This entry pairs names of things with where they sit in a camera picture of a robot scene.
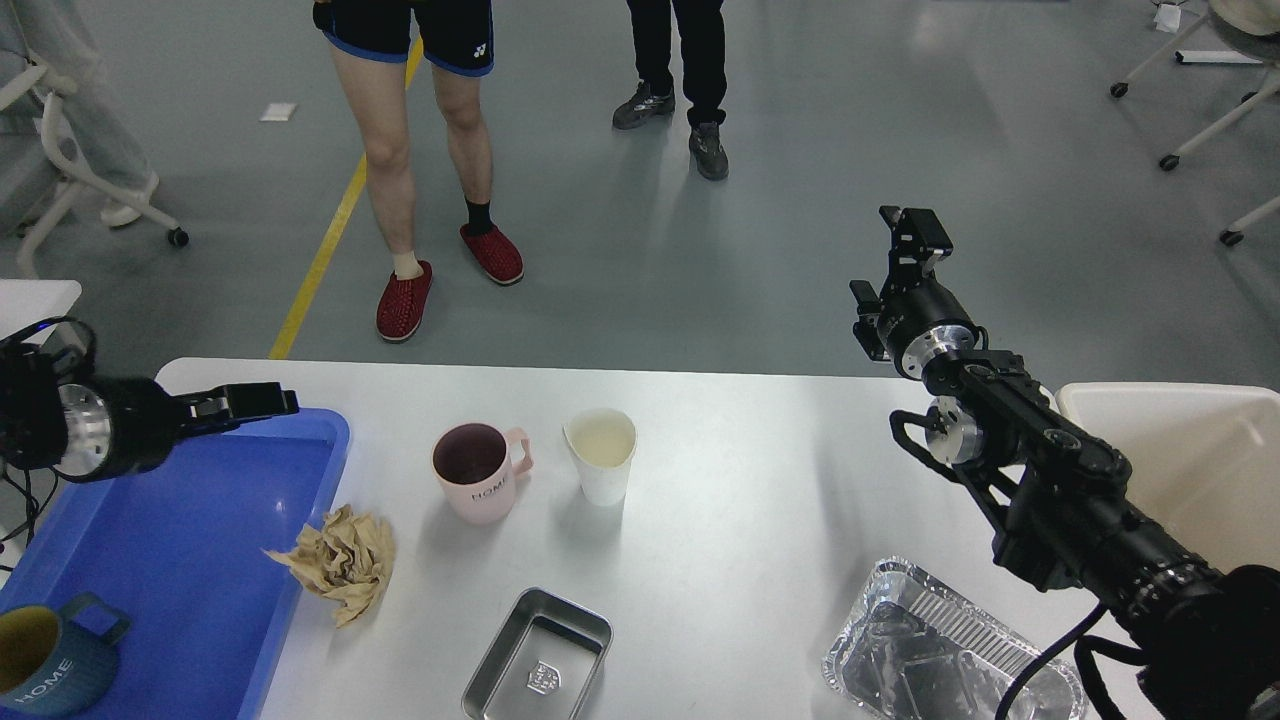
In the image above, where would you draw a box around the crumpled brown paper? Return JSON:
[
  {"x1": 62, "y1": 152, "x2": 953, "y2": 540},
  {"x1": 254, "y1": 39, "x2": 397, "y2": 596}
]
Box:
[{"x1": 264, "y1": 503, "x2": 397, "y2": 629}]

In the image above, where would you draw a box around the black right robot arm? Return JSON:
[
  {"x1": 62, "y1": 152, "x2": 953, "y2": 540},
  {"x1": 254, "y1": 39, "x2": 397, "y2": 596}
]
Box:
[{"x1": 850, "y1": 205, "x2": 1279, "y2": 719}]

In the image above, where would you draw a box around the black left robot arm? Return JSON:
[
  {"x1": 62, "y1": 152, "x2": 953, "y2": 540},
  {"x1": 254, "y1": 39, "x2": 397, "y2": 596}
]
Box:
[{"x1": 1, "y1": 315, "x2": 300, "y2": 484}]

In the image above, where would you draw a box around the pink HOME mug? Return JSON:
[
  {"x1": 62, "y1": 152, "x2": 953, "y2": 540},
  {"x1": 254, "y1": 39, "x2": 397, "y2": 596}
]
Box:
[{"x1": 431, "y1": 423, "x2": 534, "y2": 525}]

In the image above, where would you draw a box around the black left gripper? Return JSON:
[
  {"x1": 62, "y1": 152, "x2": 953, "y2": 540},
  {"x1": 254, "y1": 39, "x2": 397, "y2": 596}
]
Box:
[{"x1": 55, "y1": 378, "x2": 300, "y2": 483}]

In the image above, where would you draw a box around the white paper cup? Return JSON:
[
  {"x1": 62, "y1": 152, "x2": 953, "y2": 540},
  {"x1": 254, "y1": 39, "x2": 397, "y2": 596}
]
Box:
[{"x1": 563, "y1": 407, "x2": 637, "y2": 507}]

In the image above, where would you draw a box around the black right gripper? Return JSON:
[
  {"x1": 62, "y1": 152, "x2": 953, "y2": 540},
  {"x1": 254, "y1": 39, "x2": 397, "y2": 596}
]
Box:
[{"x1": 849, "y1": 205, "x2": 980, "y2": 380}]

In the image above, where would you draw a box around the cream plastic bin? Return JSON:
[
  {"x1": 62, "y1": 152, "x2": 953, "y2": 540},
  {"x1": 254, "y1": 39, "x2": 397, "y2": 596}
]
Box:
[{"x1": 1056, "y1": 382, "x2": 1279, "y2": 573}]

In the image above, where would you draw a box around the aluminium foil tray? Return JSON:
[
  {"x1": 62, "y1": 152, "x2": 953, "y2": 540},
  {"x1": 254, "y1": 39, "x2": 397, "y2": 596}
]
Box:
[{"x1": 822, "y1": 556, "x2": 1041, "y2": 719}]

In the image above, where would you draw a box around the white wheeled chair left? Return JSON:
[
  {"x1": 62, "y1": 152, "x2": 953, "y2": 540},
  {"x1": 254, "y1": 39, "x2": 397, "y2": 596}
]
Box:
[{"x1": 1, "y1": 50, "x2": 189, "y2": 281}]

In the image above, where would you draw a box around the black cable on left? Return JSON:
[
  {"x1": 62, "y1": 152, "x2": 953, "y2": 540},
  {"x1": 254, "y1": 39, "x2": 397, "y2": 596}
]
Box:
[{"x1": 0, "y1": 465, "x2": 46, "y2": 573}]

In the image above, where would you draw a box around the stainless steel tray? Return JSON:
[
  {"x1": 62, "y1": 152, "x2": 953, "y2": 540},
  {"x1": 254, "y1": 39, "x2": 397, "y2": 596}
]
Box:
[{"x1": 461, "y1": 587, "x2": 613, "y2": 719}]

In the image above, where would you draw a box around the person in black trousers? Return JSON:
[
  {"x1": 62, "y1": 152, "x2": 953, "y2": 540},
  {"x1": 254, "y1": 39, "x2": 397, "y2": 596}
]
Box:
[{"x1": 611, "y1": 1, "x2": 730, "y2": 181}]

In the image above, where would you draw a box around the white chair base right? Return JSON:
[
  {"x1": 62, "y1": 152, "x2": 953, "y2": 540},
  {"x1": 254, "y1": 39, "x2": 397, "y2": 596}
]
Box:
[{"x1": 1108, "y1": 0, "x2": 1280, "y2": 247}]

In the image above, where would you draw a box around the person in grey trousers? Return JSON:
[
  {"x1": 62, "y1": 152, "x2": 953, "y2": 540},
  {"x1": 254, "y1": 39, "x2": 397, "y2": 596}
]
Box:
[{"x1": 9, "y1": 1, "x2": 159, "y2": 202}]

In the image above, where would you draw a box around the blue plastic tray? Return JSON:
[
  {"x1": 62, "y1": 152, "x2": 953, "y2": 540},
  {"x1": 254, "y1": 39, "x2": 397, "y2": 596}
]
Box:
[{"x1": 1, "y1": 409, "x2": 349, "y2": 719}]

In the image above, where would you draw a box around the person in blue shorts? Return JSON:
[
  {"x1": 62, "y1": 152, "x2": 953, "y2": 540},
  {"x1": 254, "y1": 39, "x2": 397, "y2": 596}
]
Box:
[{"x1": 312, "y1": 0, "x2": 526, "y2": 345}]

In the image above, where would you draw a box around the blue HOME mug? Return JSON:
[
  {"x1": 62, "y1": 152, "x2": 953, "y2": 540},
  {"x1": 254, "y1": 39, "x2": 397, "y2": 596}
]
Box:
[{"x1": 1, "y1": 592, "x2": 132, "y2": 717}]

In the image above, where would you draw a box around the white side table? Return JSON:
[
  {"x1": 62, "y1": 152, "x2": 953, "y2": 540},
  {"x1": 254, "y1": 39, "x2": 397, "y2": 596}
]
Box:
[{"x1": 0, "y1": 278, "x2": 82, "y2": 340}]

